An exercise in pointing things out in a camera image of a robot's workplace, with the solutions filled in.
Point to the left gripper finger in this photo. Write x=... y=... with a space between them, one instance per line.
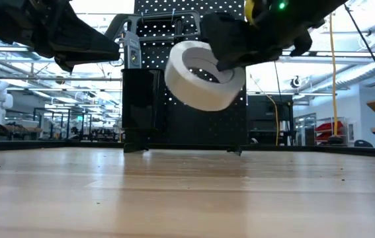
x=84 y=46

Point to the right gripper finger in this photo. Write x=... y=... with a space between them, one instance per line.
x=236 y=61

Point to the white tape roll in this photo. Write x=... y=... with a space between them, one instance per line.
x=200 y=92

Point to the black C-clamp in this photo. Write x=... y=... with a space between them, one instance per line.
x=160 y=14

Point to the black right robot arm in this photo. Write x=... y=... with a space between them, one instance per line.
x=329 y=6

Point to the silver peg hook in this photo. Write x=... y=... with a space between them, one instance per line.
x=141 y=16
x=173 y=15

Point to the black cabinet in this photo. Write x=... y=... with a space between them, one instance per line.
x=263 y=112

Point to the black metal pegboard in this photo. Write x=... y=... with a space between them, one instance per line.
x=207 y=125

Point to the tall narrow black bin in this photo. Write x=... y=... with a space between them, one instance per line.
x=141 y=99

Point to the red storage bin stack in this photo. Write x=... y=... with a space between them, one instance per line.
x=331 y=127

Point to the black rounded chair back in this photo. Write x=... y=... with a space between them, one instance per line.
x=363 y=143

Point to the black aluminium table frame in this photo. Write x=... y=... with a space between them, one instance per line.
x=25 y=145

